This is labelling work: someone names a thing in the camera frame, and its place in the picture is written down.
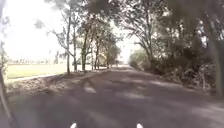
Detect grey asphalt road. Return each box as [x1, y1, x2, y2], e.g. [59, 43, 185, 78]
[0, 67, 224, 128]

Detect row of trees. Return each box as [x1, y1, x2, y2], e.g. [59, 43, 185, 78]
[34, 0, 123, 75]

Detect green grass field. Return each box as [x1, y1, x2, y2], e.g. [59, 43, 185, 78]
[5, 63, 84, 80]

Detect dense trees and bushes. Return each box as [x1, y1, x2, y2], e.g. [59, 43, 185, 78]
[116, 0, 224, 98]

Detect brown dirt verge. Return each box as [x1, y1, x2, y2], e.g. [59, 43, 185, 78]
[4, 68, 108, 98]

